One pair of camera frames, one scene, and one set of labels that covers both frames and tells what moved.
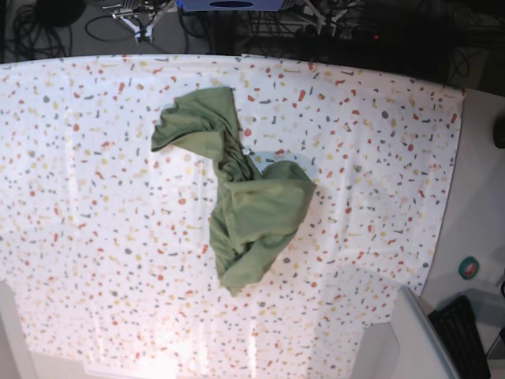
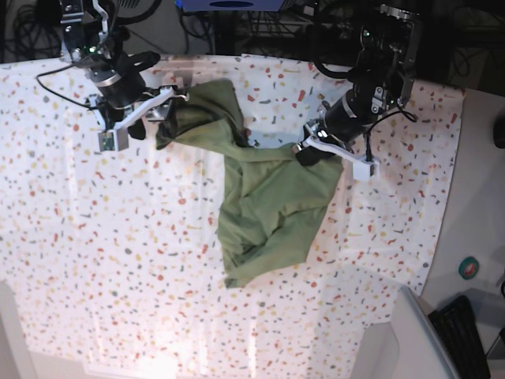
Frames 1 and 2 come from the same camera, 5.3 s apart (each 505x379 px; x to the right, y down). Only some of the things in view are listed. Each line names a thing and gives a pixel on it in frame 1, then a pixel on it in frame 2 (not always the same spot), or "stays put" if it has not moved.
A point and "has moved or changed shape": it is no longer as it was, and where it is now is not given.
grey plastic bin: (406, 347) stays put
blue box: (230, 5) stays put
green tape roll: (468, 268) stays put
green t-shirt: (254, 215) has moved or changed shape
